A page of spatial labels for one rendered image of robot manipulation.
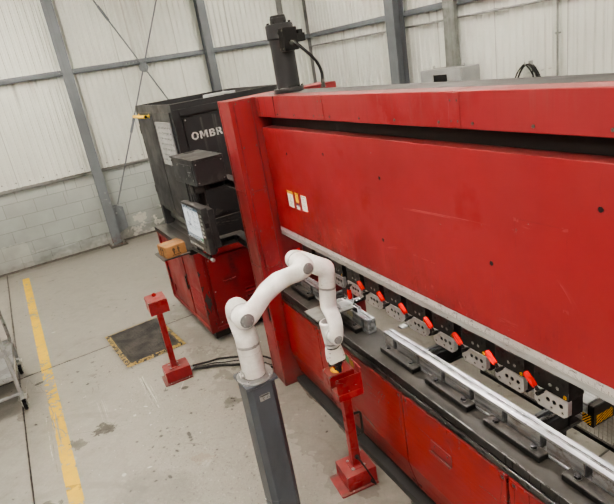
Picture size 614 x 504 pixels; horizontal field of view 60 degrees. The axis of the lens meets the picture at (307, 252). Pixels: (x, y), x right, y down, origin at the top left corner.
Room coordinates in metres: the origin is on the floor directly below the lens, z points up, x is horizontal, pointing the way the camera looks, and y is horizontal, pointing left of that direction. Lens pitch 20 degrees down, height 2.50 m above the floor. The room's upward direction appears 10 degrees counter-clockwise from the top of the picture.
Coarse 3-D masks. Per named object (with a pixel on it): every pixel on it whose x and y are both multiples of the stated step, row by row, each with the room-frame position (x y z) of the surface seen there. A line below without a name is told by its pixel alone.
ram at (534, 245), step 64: (320, 192) 3.16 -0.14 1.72; (384, 192) 2.52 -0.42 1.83; (448, 192) 2.09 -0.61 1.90; (512, 192) 1.78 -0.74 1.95; (576, 192) 1.55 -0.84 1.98; (384, 256) 2.58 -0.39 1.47; (448, 256) 2.12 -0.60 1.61; (512, 256) 1.79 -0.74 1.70; (576, 256) 1.55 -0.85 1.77; (512, 320) 1.80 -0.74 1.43; (576, 320) 1.54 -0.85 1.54; (576, 384) 1.54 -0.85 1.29
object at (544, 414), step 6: (546, 408) 1.97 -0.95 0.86; (534, 414) 1.94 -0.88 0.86; (540, 414) 1.93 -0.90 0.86; (546, 414) 1.95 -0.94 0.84; (552, 414) 1.92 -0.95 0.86; (540, 420) 1.89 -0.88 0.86; (546, 420) 1.91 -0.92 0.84; (552, 420) 1.90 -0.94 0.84; (558, 420) 1.93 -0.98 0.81; (564, 420) 1.94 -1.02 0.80; (570, 420) 1.95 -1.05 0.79; (576, 420) 1.97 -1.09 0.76; (552, 426) 1.91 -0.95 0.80; (558, 426) 1.93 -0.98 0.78; (564, 426) 1.94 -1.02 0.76; (570, 426) 1.95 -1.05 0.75
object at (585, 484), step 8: (568, 472) 1.54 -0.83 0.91; (576, 472) 1.54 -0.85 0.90; (568, 480) 1.52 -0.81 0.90; (576, 480) 1.50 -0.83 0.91; (584, 480) 1.49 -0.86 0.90; (576, 488) 1.48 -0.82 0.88; (584, 488) 1.46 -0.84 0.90; (592, 488) 1.45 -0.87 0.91; (600, 488) 1.45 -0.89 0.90; (592, 496) 1.43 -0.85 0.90; (600, 496) 1.42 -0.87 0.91; (608, 496) 1.41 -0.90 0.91
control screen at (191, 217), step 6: (186, 210) 4.06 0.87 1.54; (192, 210) 3.92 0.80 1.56; (186, 216) 4.09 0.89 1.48; (192, 216) 3.95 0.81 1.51; (186, 222) 4.12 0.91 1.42; (192, 222) 3.99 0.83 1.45; (198, 222) 3.86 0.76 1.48; (192, 228) 4.02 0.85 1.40; (198, 228) 3.89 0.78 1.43; (192, 234) 4.05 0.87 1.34; (198, 234) 3.92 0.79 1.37
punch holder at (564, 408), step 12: (540, 372) 1.68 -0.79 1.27; (540, 384) 1.68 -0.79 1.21; (552, 384) 1.63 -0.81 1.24; (564, 384) 1.58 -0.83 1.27; (540, 396) 1.68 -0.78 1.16; (552, 396) 1.63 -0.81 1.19; (576, 396) 1.58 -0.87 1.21; (552, 408) 1.63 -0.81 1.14; (564, 408) 1.58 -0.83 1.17; (576, 408) 1.59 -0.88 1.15
